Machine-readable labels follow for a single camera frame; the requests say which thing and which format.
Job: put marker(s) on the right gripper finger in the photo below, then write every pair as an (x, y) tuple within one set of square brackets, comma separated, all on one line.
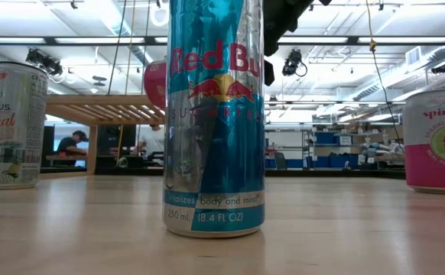
[(269, 72)]

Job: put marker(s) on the Spindrift raspberry lime can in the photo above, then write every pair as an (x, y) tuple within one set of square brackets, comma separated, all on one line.
[(154, 84), (436, 160)]

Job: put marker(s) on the Celsius tropical vibe can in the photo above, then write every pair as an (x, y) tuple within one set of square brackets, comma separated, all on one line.
[(12, 133)]

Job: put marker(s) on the wooden slatted shelf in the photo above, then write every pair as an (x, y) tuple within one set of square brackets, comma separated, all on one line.
[(104, 100)]

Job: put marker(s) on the rack with blue bins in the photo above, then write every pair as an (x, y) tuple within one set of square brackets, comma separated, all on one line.
[(325, 138)]

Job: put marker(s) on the black office chair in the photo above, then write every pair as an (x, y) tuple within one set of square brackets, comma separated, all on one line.
[(280, 160)]

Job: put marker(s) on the blue silver Red Bull can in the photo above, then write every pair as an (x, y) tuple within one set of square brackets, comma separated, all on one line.
[(215, 153)]

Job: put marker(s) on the white round ceiling lamp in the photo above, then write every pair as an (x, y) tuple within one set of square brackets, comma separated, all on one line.
[(157, 23)]

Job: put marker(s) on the person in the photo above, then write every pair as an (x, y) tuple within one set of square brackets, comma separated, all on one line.
[(67, 145), (153, 141)]

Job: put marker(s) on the white ceiling vent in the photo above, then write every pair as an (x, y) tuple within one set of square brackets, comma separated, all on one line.
[(413, 56)]

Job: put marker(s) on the black ceiling fixture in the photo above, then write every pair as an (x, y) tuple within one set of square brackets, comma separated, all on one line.
[(440, 68)]

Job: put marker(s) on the black monitor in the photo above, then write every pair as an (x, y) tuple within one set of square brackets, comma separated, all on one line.
[(111, 137)]

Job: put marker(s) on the silver ceiling air duct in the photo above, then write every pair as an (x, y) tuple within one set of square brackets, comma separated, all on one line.
[(398, 78)]

